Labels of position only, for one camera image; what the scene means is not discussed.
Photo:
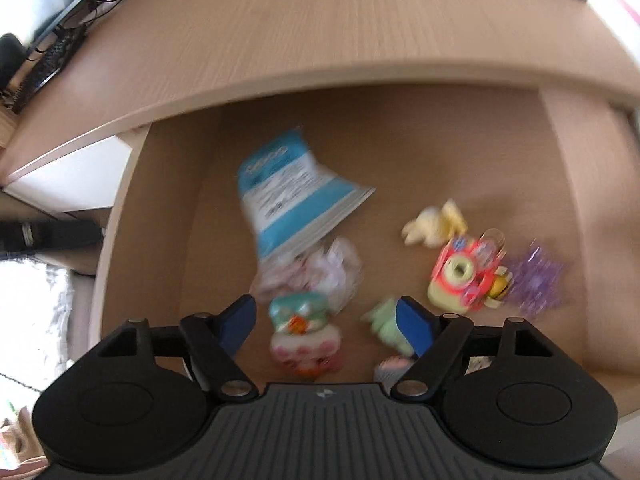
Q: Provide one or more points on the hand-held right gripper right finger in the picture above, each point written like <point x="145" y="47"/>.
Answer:
<point x="412" y="327"/>

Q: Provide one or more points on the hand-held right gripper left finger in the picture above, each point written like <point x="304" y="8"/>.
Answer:
<point x="240" y="324"/>

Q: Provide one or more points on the green toy figure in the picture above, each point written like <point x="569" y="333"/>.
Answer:
<point x="382" y="325"/>

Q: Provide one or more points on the teal and pink owl toy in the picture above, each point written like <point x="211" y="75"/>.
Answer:
<point x="300" y="332"/>

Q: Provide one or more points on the red toy camera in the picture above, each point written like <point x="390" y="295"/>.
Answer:
<point x="460" y="272"/>

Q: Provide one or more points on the yellow bee toy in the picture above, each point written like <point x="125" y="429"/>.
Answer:
<point x="500" y="287"/>

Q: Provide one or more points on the clear plastic bag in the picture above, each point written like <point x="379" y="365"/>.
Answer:
<point x="327" y="270"/>

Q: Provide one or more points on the yellow plush bunny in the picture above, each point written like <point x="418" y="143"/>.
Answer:
<point x="432" y="225"/>

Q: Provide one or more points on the purple snowflake ornament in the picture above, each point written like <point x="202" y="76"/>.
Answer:
<point x="535" y="277"/>

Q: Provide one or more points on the blue and white packet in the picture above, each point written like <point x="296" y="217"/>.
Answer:
<point x="290" y="195"/>

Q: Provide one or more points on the light wooden drawer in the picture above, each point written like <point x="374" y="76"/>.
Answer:
<point x="450" y="150"/>

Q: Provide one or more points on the white fluffy cloth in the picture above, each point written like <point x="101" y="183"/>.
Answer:
<point x="35" y="320"/>

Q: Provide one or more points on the dark cylindrical object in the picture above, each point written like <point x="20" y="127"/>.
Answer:
<point x="45" y="237"/>

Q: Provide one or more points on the black keyboard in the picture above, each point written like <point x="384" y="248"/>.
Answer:
<point x="45" y="65"/>

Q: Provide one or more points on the black chair back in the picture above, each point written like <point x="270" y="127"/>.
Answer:
<point x="10" y="57"/>

